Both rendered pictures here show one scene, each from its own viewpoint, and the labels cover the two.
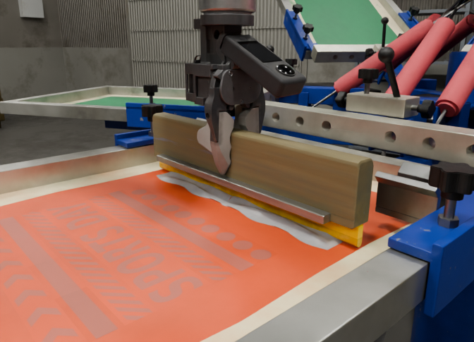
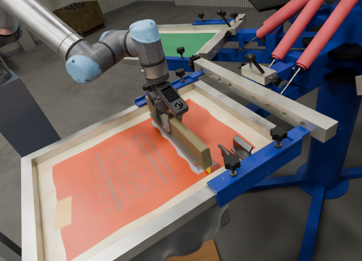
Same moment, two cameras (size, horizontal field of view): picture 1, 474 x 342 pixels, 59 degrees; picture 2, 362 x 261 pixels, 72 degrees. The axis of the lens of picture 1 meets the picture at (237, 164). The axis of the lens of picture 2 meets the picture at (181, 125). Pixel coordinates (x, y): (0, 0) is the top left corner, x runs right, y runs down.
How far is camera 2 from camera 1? 45 cm
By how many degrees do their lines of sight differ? 28
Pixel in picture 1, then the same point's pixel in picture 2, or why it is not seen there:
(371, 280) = (192, 202)
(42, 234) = (107, 162)
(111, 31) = not seen: outside the picture
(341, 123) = (235, 86)
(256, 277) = (168, 188)
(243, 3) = (159, 75)
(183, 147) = not seen: hidden behind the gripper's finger
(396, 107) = (260, 79)
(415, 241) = (214, 185)
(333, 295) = (176, 208)
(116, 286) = (126, 191)
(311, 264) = (188, 182)
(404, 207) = not seen: hidden behind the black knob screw
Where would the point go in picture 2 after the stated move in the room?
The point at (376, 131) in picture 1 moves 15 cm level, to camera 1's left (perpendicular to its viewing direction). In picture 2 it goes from (249, 94) to (208, 97)
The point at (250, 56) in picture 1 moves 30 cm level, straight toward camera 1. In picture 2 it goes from (165, 99) to (123, 181)
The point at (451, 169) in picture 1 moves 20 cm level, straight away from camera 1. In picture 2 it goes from (228, 161) to (264, 117)
